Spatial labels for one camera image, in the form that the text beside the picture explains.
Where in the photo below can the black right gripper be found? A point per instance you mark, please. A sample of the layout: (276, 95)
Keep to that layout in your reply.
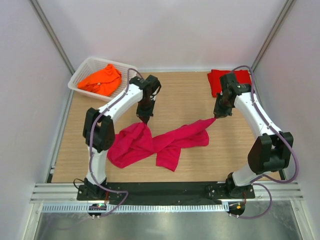
(218, 112)

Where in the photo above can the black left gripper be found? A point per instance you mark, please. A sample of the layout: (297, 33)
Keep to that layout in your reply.
(145, 116)

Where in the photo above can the magenta pink t-shirt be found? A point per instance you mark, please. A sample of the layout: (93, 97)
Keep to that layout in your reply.
(135, 143)

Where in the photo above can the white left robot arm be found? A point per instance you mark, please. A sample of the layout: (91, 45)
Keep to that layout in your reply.
(99, 130)

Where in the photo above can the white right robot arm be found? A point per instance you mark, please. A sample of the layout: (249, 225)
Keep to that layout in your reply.
(271, 151)

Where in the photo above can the folded red t-shirt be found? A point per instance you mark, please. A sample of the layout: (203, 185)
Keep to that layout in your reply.
(242, 76)

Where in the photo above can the orange t-shirt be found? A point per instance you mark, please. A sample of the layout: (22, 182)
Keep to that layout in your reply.
(103, 82)

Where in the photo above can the white plastic basket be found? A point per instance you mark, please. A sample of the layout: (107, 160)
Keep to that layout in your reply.
(94, 64)

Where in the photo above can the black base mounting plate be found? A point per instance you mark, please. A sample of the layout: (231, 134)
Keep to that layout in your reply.
(166, 193)

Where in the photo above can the right aluminium corner post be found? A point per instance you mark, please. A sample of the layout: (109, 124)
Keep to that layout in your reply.
(279, 21)

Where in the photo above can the aluminium corner post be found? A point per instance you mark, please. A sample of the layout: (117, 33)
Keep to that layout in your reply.
(51, 33)
(279, 21)

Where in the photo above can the left aluminium corner post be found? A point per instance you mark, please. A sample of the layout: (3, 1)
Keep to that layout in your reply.
(51, 33)

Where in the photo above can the white slotted cable duct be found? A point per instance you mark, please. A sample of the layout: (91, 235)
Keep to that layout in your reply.
(98, 208)

